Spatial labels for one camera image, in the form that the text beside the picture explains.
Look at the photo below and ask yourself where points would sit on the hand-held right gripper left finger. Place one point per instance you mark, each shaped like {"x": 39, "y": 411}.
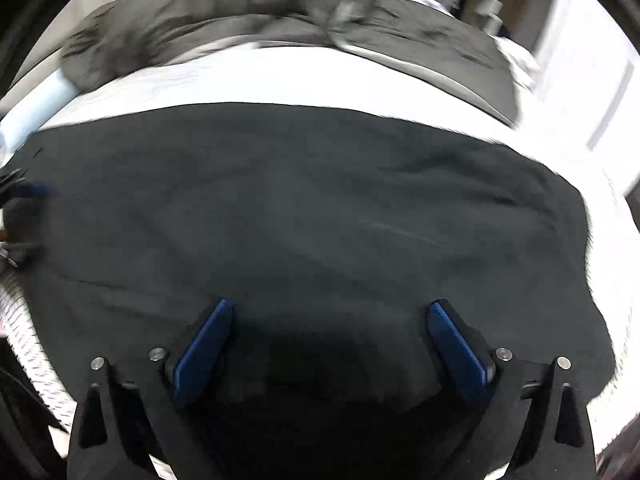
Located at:
{"x": 205, "y": 345}

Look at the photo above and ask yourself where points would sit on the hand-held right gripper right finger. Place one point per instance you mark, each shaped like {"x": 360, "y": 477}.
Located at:
{"x": 457, "y": 347}

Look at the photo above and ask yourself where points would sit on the black pants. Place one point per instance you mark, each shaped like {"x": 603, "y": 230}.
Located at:
{"x": 310, "y": 210}

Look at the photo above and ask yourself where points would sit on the white chair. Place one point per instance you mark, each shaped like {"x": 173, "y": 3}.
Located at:
{"x": 490, "y": 12}

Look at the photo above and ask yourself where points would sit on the light blue pillow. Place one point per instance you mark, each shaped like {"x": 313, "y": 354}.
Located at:
{"x": 30, "y": 107}

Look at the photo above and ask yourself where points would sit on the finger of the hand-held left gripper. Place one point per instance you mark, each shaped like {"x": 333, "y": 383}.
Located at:
{"x": 35, "y": 190}

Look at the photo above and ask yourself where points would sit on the white crumpled sheet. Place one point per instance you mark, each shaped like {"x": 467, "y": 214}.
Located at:
{"x": 520, "y": 60}

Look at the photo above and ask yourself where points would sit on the grey duvet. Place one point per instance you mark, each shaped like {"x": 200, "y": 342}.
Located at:
{"x": 225, "y": 10}

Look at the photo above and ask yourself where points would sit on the white bed mattress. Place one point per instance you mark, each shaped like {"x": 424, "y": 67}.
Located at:
{"x": 350, "y": 85}

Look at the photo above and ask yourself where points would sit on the white wardrobe door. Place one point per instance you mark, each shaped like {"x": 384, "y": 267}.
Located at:
{"x": 590, "y": 60}

